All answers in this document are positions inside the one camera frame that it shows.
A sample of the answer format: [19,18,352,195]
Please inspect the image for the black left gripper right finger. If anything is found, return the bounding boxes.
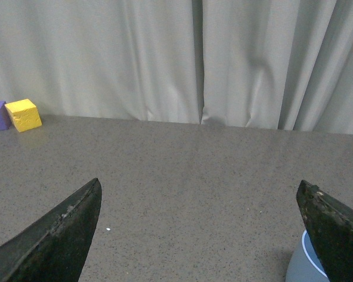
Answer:
[296,180,353,281]

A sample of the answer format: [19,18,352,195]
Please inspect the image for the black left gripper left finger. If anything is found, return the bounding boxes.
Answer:
[0,178,102,281]

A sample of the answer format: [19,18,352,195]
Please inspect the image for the blue cup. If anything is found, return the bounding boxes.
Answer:
[285,230,329,282]

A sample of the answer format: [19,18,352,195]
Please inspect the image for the yellow foam cube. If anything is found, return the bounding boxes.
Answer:
[5,99,42,132]

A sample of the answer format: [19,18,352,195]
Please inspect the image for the grey-white curtain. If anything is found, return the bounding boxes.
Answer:
[0,1,353,134]

